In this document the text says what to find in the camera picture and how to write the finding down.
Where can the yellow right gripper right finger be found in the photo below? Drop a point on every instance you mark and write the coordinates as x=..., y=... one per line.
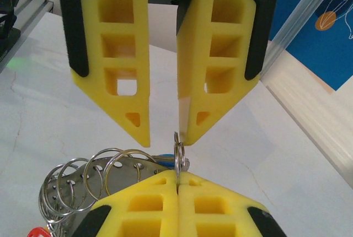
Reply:
x=187, y=220

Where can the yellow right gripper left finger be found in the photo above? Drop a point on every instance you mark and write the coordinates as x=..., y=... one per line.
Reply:
x=165, y=220

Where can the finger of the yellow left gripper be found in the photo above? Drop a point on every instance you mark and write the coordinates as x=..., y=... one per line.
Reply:
x=143, y=55
x=198, y=55

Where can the blue key tag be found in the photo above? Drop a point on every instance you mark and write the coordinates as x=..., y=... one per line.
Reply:
x=165, y=158

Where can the perforated metal key holder plate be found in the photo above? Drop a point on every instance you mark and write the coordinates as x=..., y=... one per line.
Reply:
x=124, y=166

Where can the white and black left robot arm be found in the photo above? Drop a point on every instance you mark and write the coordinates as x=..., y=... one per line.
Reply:
x=8, y=5

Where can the red key tag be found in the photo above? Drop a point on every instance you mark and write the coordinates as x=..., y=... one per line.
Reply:
x=38, y=232

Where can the aluminium frame post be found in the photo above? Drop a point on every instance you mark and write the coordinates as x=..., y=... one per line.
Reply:
x=303, y=13

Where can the aluminium mounting rail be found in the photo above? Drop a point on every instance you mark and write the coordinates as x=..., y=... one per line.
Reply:
x=30, y=16

